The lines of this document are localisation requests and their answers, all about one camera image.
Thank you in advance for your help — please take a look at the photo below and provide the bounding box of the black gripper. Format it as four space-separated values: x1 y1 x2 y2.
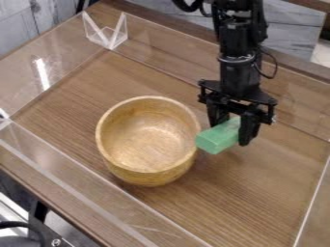
200 54 277 147

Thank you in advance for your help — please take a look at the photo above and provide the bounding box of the green rectangular block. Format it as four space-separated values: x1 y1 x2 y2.
197 117 240 154

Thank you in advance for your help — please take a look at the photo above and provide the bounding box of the brown wooden bowl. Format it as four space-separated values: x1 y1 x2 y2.
95 96 202 187

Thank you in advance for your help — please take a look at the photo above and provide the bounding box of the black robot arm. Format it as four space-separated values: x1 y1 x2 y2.
172 0 277 146

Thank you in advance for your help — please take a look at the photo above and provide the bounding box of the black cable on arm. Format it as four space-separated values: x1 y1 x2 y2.
252 47 278 80

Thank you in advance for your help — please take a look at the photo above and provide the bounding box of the clear acrylic corner bracket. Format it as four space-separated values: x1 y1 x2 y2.
82 12 129 50

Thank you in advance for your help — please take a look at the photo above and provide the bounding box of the clear acrylic tray wall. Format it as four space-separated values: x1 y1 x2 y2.
0 118 210 247

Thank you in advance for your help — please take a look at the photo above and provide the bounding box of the black table leg frame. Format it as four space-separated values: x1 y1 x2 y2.
0 200 75 247

